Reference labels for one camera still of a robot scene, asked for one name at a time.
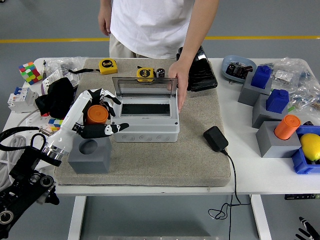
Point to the yellow lemon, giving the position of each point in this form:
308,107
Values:
310,146

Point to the dark electronic parts pile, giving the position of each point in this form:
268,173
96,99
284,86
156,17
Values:
238,70

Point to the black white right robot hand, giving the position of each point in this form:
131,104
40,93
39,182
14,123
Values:
307,228

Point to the grey block holder round hole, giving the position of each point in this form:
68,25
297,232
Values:
87,162

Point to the grey-brown fabric mat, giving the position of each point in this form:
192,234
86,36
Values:
155,162

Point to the small colourful puzzle cube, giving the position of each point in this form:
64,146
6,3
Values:
56,124

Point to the black cloth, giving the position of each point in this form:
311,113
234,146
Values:
58,97

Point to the black power adapter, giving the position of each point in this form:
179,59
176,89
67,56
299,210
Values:
215,138

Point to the black table control panel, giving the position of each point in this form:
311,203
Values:
302,196

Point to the black silver pen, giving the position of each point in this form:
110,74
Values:
44,68

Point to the person's left hand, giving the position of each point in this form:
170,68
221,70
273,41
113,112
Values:
181,77

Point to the person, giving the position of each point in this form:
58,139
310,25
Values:
150,25

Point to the small black cylinder cell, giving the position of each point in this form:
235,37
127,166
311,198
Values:
160,73

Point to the blue block battery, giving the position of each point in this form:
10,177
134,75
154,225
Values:
277,100
261,77

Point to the large colourful puzzle cube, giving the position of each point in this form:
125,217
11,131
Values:
30,73

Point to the white printed label card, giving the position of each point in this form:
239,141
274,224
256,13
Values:
51,78

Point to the person's right forearm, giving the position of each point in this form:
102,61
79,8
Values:
106,7

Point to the person's left forearm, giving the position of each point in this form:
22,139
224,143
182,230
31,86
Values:
193,42

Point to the white circuit breaker blue switch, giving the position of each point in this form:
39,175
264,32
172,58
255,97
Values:
22,100

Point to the orange cylinder battery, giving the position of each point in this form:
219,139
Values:
96,115
287,127

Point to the clear bags of small parts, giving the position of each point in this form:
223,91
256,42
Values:
300,82

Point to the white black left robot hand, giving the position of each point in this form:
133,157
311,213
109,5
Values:
72,117

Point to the blue plastic bin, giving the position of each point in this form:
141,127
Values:
301,165

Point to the white grey electrical module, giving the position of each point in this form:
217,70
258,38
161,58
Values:
75,79

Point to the clear bag with dark parts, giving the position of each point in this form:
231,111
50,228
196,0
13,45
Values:
67,63

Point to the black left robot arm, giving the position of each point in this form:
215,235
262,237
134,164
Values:
22,180

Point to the smoked transparent box lid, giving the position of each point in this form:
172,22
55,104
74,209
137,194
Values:
143,87

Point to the light blue bowl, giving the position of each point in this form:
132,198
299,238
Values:
228,60

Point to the white table leg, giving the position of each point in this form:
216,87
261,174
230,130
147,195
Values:
76,217
261,217

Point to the grey plastic junction box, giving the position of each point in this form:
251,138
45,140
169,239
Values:
150,128

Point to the person's right hand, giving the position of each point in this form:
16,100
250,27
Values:
105,23

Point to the yellow tape measure chrome face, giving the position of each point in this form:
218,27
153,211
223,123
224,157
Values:
145,74

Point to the black glossy pouch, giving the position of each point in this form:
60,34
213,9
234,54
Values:
202,72

